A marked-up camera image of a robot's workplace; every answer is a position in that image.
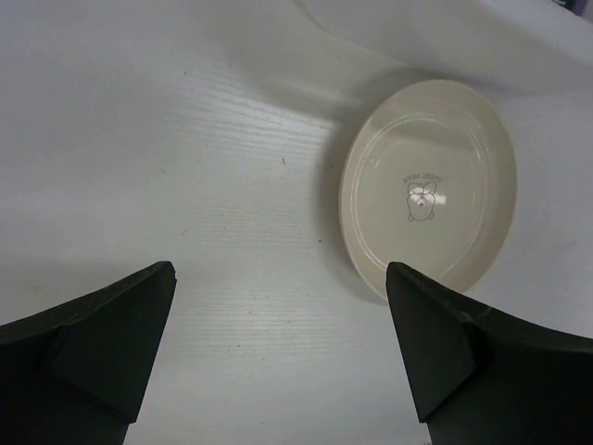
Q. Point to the cream plastic plate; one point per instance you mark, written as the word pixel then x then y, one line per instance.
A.
pixel 430 180

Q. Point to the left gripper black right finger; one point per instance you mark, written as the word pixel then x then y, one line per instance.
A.
pixel 478 375

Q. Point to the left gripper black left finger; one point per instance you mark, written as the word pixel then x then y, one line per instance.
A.
pixel 77 373

